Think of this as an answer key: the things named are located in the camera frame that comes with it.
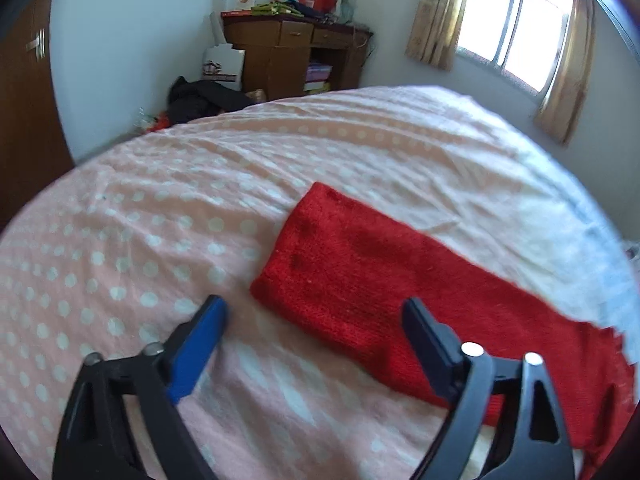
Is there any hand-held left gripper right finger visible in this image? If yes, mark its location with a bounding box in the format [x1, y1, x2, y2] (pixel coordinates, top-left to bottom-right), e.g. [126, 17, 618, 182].
[402, 297, 576, 480]

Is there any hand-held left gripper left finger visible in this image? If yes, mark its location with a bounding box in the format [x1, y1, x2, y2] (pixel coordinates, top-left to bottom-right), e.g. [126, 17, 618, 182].
[51, 295, 231, 480]

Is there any red knitted sweater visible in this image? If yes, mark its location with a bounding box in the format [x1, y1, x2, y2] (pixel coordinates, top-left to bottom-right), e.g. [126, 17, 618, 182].
[250, 181, 638, 476]

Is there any black clothes heap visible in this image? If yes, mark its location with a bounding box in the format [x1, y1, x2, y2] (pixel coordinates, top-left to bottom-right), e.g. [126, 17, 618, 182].
[167, 75, 257, 126]

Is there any polka-dot bed sheet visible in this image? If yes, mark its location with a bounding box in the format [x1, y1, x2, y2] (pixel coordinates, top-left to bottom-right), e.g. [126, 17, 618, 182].
[0, 85, 640, 480]

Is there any white printed carton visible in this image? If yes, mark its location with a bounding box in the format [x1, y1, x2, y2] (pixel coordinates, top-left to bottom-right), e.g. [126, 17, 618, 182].
[202, 43, 246, 92]

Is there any brown wooden wardrobe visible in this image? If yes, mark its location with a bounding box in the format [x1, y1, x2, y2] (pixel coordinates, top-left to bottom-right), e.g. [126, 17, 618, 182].
[0, 0, 76, 233]

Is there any stack of flat boxes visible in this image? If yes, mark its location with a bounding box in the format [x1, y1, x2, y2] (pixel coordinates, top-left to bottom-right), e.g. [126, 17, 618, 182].
[303, 59, 333, 94]

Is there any beige patterned curtain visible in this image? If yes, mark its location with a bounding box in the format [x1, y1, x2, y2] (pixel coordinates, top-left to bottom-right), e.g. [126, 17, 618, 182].
[532, 0, 599, 147]
[404, 0, 474, 71]

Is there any brown wooden desk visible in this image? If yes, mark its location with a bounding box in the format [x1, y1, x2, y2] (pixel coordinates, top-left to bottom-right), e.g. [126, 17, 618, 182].
[221, 11, 375, 102]

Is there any green cloth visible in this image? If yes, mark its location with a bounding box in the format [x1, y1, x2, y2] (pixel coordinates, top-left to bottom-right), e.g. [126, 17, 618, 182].
[250, 2, 297, 17]

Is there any window with metal frame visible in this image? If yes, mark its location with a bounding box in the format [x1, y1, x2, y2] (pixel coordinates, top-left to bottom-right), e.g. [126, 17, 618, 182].
[456, 0, 574, 94]

